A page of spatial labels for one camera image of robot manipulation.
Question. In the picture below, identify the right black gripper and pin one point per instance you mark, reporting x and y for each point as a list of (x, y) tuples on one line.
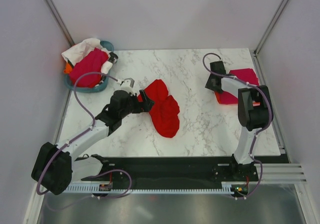
[(210, 85)]

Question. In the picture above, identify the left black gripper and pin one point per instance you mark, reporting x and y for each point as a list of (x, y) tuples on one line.
[(147, 104)]

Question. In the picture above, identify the red t shirt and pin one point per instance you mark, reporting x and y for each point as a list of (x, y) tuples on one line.
[(164, 113)]

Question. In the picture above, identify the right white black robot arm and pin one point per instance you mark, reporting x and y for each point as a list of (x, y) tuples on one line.
[(255, 112)]

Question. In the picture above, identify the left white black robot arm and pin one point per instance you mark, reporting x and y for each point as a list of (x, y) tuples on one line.
[(57, 165)]

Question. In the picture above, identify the folded magenta t shirt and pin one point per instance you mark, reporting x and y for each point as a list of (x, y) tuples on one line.
[(239, 79)]

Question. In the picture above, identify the white and black garment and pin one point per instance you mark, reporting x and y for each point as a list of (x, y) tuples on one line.
[(112, 58)]

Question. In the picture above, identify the magenta shirt in basket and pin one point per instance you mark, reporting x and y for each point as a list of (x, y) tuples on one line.
[(90, 63)]

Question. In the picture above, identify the teal plastic laundry basket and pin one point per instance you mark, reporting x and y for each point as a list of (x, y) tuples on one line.
[(97, 88)]

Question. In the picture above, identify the orange shirt in basket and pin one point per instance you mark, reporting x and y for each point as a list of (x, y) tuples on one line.
[(68, 68)]

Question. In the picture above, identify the white shirt in basket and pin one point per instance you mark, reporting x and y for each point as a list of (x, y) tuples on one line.
[(77, 52)]

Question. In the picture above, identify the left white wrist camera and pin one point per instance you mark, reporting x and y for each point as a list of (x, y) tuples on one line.
[(127, 85)]

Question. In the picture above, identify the right aluminium frame post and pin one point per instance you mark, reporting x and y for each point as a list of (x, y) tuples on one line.
[(278, 13)]

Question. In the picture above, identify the aluminium frame post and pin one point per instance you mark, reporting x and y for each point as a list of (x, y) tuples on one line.
[(278, 13), (56, 15)]

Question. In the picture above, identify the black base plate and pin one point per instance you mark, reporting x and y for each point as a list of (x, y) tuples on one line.
[(179, 171)]

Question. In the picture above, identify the white slotted cable duct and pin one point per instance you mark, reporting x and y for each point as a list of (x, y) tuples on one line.
[(104, 188)]

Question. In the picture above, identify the aluminium front rail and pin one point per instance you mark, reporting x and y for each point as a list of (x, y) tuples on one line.
[(282, 173)]

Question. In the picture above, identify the left aluminium frame post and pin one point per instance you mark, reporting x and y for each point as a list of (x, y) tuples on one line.
[(56, 15)]

